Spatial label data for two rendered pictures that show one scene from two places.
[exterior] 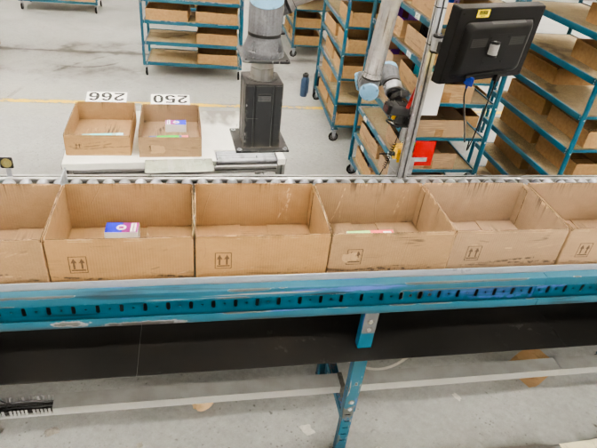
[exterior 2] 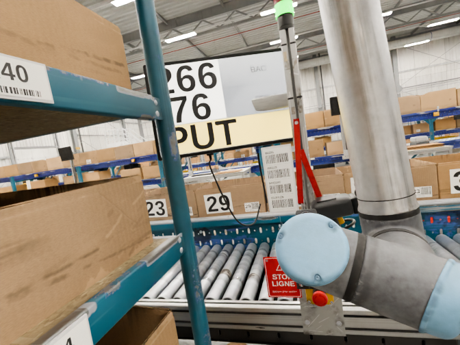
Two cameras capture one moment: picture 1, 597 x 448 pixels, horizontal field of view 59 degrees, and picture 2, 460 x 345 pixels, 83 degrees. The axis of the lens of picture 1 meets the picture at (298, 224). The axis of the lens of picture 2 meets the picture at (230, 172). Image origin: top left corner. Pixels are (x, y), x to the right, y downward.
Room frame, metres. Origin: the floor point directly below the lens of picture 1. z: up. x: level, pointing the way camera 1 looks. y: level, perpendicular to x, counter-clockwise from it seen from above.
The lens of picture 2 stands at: (3.00, -0.28, 1.26)
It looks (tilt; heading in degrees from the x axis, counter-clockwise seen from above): 5 degrees down; 209
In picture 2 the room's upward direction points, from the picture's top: 9 degrees counter-clockwise
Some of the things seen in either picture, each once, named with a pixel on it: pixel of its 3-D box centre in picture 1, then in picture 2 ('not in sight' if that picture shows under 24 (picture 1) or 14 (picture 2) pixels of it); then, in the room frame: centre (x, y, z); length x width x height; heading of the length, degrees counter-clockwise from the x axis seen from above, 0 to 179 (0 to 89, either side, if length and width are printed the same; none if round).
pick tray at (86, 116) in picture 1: (102, 127); not in sight; (2.29, 0.98, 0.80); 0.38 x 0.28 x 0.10; 14
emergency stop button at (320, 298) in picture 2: not in sight; (319, 296); (2.35, -0.43, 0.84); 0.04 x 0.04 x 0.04; 13
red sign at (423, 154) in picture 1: (417, 153); (292, 276); (2.29, -0.52, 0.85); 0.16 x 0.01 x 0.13; 103
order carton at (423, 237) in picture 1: (377, 228); (380, 181); (1.45, -0.26, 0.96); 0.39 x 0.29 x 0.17; 103
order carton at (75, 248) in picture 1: (127, 232); not in sight; (1.27, 0.51, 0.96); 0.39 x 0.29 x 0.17; 103
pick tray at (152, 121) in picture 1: (171, 129); not in sight; (2.35, 0.67, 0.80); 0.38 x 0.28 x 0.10; 15
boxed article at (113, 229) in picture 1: (123, 233); not in sight; (1.34, 0.55, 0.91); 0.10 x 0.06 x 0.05; 102
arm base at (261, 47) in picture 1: (264, 42); not in sight; (2.45, 0.25, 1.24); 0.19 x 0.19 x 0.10
